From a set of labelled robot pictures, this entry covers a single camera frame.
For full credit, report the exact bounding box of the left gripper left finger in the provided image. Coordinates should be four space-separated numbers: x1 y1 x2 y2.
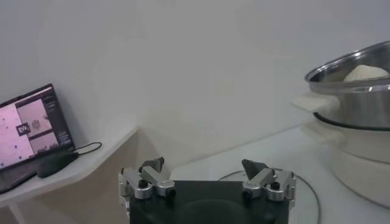
118 156 177 200

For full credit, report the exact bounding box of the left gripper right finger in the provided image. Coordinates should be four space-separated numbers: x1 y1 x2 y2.
241 158 297 202

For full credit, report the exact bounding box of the glass lid with cream handle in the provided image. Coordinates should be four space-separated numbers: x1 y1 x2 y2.
218 169 322 224

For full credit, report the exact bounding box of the white steamed baozi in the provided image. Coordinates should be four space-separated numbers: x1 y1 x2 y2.
343 64 390 83

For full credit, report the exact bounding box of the steel steamer pot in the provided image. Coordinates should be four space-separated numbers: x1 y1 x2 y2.
292 91 390 209

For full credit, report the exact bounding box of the perforated steel steamer basket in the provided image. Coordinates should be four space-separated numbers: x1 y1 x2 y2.
304 41 390 131

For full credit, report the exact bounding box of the black laptop beside mouse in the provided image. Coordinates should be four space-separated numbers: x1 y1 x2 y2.
0 83 76 194

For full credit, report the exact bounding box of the thin black looped cable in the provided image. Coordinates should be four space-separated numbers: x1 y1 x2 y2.
71 141 103 156

